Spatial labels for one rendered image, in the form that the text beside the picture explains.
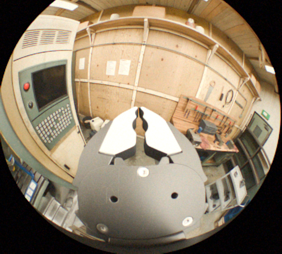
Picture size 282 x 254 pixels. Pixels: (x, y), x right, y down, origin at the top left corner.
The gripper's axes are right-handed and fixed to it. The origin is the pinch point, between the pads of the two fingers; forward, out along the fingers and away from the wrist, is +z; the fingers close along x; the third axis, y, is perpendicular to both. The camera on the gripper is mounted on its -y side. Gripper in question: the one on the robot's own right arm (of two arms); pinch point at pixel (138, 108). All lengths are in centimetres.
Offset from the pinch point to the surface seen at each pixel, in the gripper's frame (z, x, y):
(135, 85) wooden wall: 145, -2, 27
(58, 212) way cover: -58, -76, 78
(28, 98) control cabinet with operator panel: 9, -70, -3
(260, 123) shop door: -11, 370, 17
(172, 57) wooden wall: 133, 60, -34
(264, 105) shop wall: 2, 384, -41
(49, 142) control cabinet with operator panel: 9, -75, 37
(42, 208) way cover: -68, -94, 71
